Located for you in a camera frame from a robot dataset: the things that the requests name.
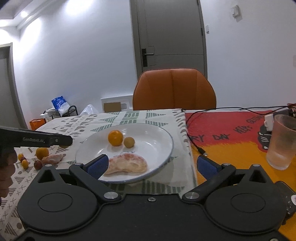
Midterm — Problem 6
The white foam packaging board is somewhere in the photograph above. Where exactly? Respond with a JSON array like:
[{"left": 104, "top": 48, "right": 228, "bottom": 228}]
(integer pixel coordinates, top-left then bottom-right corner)
[{"left": 101, "top": 94, "right": 133, "bottom": 113}]

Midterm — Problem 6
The yellow-green small fruit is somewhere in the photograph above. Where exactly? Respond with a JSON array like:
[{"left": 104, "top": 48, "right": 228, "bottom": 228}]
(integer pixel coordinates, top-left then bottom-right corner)
[{"left": 123, "top": 137, "right": 135, "bottom": 148}]

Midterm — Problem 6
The frosted glass cup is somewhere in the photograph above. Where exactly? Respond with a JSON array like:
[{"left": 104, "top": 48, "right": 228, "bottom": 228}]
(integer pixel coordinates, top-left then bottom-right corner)
[{"left": 266, "top": 114, "right": 295, "bottom": 170}]

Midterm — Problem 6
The orange leather chair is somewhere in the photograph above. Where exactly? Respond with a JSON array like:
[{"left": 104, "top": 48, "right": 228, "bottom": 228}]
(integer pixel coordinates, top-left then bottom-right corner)
[{"left": 132, "top": 68, "right": 217, "bottom": 110}]

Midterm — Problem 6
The clear plastic bag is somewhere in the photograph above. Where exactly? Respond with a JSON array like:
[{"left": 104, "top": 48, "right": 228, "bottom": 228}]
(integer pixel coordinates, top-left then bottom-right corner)
[{"left": 80, "top": 104, "right": 99, "bottom": 115}]

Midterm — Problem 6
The large peeled pomelo segment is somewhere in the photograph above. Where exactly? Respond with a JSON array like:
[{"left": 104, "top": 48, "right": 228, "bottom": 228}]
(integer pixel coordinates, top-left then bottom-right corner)
[{"left": 104, "top": 153, "right": 147, "bottom": 175}]

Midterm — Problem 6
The white wall switch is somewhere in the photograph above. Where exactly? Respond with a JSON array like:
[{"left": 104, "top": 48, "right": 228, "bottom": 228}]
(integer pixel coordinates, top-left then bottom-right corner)
[{"left": 231, "top": 5, "right": 240, "bottom": 18}]

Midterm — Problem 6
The blue white plastic bag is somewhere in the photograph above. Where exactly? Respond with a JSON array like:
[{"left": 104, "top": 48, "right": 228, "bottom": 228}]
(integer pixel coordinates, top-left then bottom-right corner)
[{"left": 51, "top": 96, "right": 70, "bottom": 115}]

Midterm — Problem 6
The black cable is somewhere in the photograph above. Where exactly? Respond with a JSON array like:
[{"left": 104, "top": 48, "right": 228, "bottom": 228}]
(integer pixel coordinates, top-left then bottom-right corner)
[{"left": 181, "top": 105, "right": 296, "bottom": 156}]

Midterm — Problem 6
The white enamel plate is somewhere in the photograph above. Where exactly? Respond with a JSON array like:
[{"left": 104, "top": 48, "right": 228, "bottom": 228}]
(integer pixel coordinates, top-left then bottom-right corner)
[{"left": 75, "top": 123, "right": 174, "bottom": 184}]

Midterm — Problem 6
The white power adapter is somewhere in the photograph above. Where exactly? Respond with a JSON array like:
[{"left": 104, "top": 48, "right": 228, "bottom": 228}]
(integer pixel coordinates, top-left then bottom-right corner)
[{"left": 264, "top": 113, "right": 274, "bottom": 132}]

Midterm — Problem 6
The small peeled pomelo segment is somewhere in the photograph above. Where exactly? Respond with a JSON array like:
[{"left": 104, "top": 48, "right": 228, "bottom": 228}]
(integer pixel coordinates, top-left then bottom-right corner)
[{"left": 41, "top": 154, "right": 63, "bottom": 165}]

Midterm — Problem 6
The person's left hand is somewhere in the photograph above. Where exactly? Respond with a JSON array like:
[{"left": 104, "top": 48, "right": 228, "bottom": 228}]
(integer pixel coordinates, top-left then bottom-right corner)
[{"left": 0, "top": 147, "right": 18, "bottom": 198}]

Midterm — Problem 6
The large orange back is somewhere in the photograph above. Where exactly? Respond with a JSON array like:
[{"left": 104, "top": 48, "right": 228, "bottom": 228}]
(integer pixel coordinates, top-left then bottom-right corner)
[{"left": 35, "top": 148, "right": 49, "bottom": 161}]

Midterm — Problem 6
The small kumquat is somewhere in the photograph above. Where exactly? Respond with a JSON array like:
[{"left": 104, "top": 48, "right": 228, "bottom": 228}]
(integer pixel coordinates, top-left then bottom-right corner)
[
  {"left": 18, "top": 153, "right": 24, "bottom": 162},
  {"left": 21, "top": 159, "right": 29, "bottom": 170}
]

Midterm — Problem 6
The orange paper bag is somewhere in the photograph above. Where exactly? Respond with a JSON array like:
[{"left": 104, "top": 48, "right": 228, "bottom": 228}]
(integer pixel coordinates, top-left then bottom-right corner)
[{"left": 30, "top": 118, "right": 46, "bottom": 131}]

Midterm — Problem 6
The large orange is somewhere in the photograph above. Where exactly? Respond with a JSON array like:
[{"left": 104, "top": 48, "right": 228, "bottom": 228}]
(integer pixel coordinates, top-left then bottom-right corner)
[
  {"left": 108, "top": 130, "right": 123, "bottom": 147},
  {"left": 35, "top": 148, "right": 49, "bottom": 161}
]

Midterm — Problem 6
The large orange front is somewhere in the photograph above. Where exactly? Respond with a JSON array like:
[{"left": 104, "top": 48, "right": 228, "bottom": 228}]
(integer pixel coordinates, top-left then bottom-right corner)
[{"left": 108, "top": 130, "right": 123, "bottom": 147}]

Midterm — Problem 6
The grey door left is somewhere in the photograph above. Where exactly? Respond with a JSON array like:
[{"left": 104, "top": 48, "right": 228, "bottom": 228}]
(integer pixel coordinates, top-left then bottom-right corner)
[{"left": 0, "top": 43, "right": 28, "bottom": 129}]

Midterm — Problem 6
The patterned white tablecloth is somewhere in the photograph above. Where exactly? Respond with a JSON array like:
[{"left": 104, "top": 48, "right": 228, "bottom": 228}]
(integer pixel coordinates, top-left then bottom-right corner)
[{"left": 1, "top": 109, "right": 197, "bottom": 240}]

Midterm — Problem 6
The red orange table mat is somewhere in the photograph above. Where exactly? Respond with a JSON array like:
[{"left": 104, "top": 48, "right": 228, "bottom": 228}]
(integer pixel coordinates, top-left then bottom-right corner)
[{"left": 184, "top": 109, "right": 296, "bottom": 241}]

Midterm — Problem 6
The black metal rack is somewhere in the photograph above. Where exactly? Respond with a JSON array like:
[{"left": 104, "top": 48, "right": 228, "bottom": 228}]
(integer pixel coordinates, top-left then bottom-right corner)
[{"left": 45, "top": 105, "right": 79, "bottom": 121}]

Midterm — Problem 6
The grey door with handle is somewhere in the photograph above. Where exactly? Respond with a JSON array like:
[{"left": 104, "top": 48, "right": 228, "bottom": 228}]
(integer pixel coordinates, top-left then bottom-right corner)
[{"left": 130, "top": 1, "right": 208, "bottom": 76}]

